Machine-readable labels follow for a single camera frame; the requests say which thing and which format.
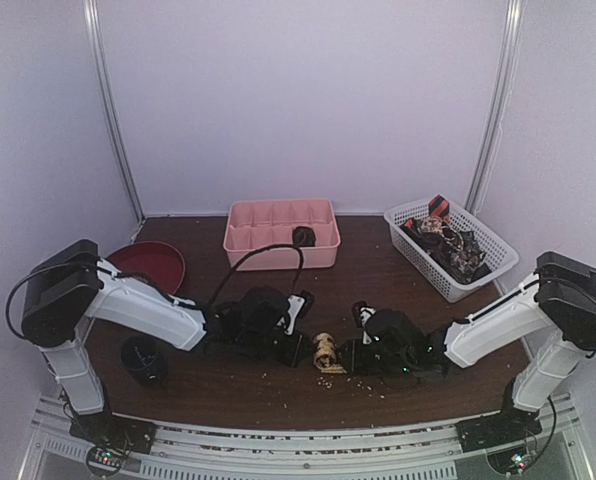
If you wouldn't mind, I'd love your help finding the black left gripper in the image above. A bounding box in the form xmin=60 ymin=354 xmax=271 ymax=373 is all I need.
xmin=240 ymin=329 xmax=319 ymax=370

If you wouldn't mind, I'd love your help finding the leopard print tie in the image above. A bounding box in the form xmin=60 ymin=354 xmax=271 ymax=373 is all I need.
xmin=312 ymin=332 xmax=347 ymax=375

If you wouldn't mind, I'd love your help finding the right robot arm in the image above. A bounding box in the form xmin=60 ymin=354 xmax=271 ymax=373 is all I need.
xmin=336 ymin=251 xmax=596 ymax=452

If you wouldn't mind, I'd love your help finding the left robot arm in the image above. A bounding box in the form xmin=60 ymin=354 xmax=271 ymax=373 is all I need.
xmin=10 ymin=239 xmax=315 ymax=451

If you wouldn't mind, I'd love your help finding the dark patterned ties pile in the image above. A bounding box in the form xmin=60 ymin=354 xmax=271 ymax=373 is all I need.
xmin=400 ymin=216 xmax=492 ymax=285

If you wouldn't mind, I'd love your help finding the rolled black tie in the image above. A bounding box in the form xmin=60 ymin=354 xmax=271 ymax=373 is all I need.
xmin=292 ymin=225 xmax=317 ymax=248

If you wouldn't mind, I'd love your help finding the pink divided organizer box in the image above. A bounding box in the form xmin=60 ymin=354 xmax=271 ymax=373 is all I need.
xmin=223 ymin=199 xmax=341 ymax=269

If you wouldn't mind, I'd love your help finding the dark blue cup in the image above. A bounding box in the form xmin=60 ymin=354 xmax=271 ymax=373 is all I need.
xmin=120 ymin=335 xmax=169 ymax=387

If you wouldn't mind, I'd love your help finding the red round plate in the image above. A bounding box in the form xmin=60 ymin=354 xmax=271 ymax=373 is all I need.
xmin=107 ymin=241 xmax=186 ymax=294

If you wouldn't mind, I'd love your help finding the white plastic mesh basket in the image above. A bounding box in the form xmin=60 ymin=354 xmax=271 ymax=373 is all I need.
xmin=384 ymin=196 xmax=519 ymax=303

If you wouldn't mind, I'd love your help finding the red black striped tie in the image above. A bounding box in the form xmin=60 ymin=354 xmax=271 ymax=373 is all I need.
xmin=428 ymin=195 xmax=451 ymax=224

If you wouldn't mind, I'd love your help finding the right circuit board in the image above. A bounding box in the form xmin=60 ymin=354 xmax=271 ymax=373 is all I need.
xmin=496 ymin=448 xmax=537 ymax=476

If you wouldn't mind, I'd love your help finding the circuit board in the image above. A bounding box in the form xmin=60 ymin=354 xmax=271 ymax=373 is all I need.
xmin=84 ymin=446 xmax=127 ymax=477
xmin=496 ymin=448 xmax=537 ymax=476

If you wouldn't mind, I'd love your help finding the left circuit board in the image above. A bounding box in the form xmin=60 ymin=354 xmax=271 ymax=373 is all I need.
xmin=84 ymin=446 xmax=127 ymax=477

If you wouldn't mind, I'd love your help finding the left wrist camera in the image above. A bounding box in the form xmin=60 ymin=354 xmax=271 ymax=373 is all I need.
xmin=277 ymin=290 xmax=314 ymax=336

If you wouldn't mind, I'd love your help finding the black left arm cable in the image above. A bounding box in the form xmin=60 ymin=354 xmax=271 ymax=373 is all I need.
xmin=207 ymin=239 xmax=307 ymax=311

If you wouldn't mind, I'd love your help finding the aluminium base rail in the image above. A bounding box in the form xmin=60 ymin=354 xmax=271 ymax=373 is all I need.
xmin=17 ymin=395 xmax=596 ymax=479

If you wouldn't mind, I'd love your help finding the right aluminium corner post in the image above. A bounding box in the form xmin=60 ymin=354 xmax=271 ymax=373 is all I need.
xmin=465 ymin=0 xmax=524 ymax=215

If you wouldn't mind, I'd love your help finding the aluminium corner post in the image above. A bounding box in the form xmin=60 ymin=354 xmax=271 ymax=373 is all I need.
xmin=465 ymin=0 xmax=524 ymax=215
xmin=83 ymin=0 xmax=146 ymax=223

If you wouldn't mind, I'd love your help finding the left aluminium corner post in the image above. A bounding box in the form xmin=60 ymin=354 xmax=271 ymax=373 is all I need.
xmin=83 ymin=0 xmax=146 ymax=223

